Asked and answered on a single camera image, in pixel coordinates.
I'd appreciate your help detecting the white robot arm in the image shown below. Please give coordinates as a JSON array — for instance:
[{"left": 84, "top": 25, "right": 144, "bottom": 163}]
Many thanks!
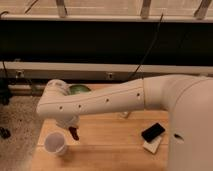
[{"left": 36, "top": 75, "right": 213, "bottom": 171}]

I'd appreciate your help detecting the white ceramic cup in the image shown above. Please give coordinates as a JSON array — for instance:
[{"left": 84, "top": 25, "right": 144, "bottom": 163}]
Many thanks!
[{"left": 44, "top": 132, "right": 67, "bottom": 156}]

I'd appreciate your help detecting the green ceramic bowl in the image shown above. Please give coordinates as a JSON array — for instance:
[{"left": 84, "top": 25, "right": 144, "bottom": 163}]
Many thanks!
[{"left": 70, "top": 84, "right": 90, "bottom": 95}]

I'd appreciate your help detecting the black floor object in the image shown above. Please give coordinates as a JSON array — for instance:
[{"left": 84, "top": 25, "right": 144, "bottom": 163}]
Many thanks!
[{"left": 0, "top": 127, "right": 11, "bottom": 139}]

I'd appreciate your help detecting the black rectangular block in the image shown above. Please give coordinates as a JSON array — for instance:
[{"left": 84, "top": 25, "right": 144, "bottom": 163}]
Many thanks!
[{"left": 141, "top": 123, "right": 165, "bottom": 142}]

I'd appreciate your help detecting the white sponge block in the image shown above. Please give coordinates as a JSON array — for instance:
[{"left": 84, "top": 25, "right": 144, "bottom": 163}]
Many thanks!
[{"left": 143, "top": 136, "right": 162, "bottom": 154}]

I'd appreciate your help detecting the black hanging cable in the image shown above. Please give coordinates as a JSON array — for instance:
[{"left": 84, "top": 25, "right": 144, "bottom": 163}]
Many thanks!
[{"left": 125, "top": 12, "right": 164, "bottom": 83}]

